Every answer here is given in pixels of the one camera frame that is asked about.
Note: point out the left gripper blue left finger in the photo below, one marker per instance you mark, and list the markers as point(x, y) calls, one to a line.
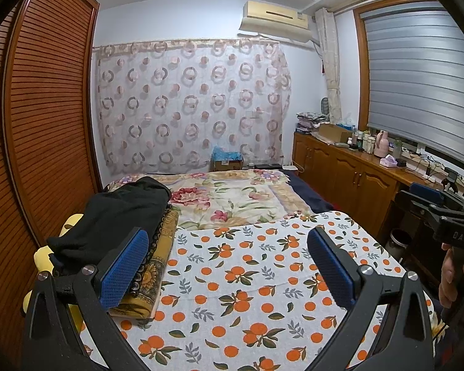
point(117, 269)

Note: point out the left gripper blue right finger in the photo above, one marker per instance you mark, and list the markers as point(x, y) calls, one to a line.
point(336, 266)

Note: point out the black printed t-shirt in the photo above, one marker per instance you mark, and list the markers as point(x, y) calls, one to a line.
point(108, 218)

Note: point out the person right hand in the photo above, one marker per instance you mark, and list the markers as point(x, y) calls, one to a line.
point(448, 291)

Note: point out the mustard sunflower folded garment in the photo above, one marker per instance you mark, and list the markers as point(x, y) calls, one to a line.
point(142, 297)

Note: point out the dark navy blanket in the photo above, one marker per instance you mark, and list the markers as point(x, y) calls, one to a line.
point(313, 200)

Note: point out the wooden sideboard cabinet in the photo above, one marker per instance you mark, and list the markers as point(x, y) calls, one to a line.
point(352, 181)

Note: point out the orange print white bedsheet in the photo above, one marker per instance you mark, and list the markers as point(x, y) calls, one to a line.
point(248, 297)

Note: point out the floral cream quilt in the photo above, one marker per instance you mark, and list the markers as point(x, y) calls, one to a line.
point(232, 198)

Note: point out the brown louvered wardrobe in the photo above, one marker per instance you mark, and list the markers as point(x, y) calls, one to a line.
point(47, 156)

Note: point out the cardboard box on cabinet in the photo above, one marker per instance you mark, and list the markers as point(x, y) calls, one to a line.
point(334, 133)

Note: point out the grey window blind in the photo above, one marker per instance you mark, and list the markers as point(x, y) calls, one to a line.
point(416, 75)

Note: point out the stack of folded fabrics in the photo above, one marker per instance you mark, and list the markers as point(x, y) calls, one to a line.
point(309, 122)

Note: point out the blue item box by bed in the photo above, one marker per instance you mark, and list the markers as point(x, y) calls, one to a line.
point(222, 160)

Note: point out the pink circle patterned curtain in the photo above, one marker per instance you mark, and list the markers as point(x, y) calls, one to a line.
point(165, 106)

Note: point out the cream side curtain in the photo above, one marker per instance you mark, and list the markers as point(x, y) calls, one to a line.
point(328, 38)

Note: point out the beige wall air conditioner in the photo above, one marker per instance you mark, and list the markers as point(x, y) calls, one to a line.
point(264, 18)

